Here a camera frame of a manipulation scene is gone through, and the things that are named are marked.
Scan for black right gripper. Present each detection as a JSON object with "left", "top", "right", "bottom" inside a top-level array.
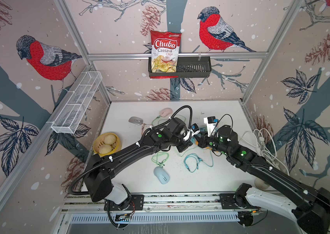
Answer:
[{"left": 195, "top": 131, "right": 231, "bottom": 159}]

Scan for teal multi-head charging cable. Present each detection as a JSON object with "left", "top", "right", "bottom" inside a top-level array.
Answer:
[{"left": 183, "top": 152, "right": 214, "bottom": 174}]

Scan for light blue wireless mouse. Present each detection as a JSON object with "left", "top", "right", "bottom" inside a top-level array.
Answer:
[{"left": 153, "top": 166, "right": 170, "bottom": 184}]

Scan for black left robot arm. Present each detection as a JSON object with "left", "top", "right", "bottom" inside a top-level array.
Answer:
[{"left": 69, "top": 115, "right": 192, "bottom": 206}]

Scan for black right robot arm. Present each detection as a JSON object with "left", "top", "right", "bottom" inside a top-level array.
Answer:
[{"left": 190, "top": 124, "right": 330, "bottom": 234}]

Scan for white steamed bun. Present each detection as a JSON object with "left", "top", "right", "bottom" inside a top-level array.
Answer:
[
  {"left": 98, "top": 144, "right": 113, "bottom": 155},
  {"left": 103, "top": 134, "right": 117, "bottom": 145}
]

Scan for yellow bamboo steamer basket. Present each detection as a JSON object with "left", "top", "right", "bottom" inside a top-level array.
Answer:
[{"left": 93, "top": 133, "right": 122, "bottom": 158}]

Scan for aluminium back crossbar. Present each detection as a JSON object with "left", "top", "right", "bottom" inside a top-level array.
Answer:
[{"left": 87, "top": 52, "right": 269, "bottom": 61}]

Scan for Chuba cassava chips bag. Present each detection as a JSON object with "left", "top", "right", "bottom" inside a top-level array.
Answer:
[{"left": 150, "top": 31, "right": 182, "bottom": 73}]

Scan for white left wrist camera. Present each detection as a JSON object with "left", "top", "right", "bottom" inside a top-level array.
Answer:
[{"left": 183, "top": 124, "right": 200, "bottom": 142}]

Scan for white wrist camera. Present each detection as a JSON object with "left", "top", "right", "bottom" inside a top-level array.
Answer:
[
  {"left": 183, "top": 124, "right": 200, "bottom": 142},
  {"left": 204, "top": 116, "right": 218, "bottom": 137}
]

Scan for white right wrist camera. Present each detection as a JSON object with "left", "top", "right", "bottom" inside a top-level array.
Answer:
[{"left": 204, "top": 116, "right": 218, "bottom": 137}]

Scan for pink wireless mouse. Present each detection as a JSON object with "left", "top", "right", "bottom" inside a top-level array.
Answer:
[{"left": 159, "top": 108, "right": 173, "bottom": 118}]

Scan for silver wireless mouse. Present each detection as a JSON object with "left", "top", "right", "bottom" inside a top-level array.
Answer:
[{"left": 129, "top": 117, "right": 143, "bottom": 126}]

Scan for white power strip cords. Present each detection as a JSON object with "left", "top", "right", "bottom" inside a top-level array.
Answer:
[{"left": 237, "top": 127, "right": 290, "bottom": 176}]

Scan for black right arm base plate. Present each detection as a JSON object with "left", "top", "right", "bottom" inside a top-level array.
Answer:
[{"left": 219, "top": 193, "right": 259, "bottom": 211}]

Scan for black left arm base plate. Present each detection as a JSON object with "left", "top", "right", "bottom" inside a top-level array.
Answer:
[{"left": 104, "top": 194, "right": 144, "bottom": 211}]

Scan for black wire wall basket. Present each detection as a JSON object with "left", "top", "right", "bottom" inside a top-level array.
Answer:
[{"left": 148, "top": 57, "right": 212, "bottom": 79}]

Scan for white wire wall shelf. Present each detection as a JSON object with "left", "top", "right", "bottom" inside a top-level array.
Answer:
[{"left": 51, "top": 71, "right": 102, "bottom": 134}]

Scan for aluminium front rail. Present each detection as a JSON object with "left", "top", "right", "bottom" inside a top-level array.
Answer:
[{"left": 61, "top": 191, "right": 300, "bottom": 224}]

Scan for aluminium frame corner post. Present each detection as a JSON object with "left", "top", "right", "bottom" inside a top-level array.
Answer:
[{"left": 53, "top": 0, "right": 112, "bottom": 103}]

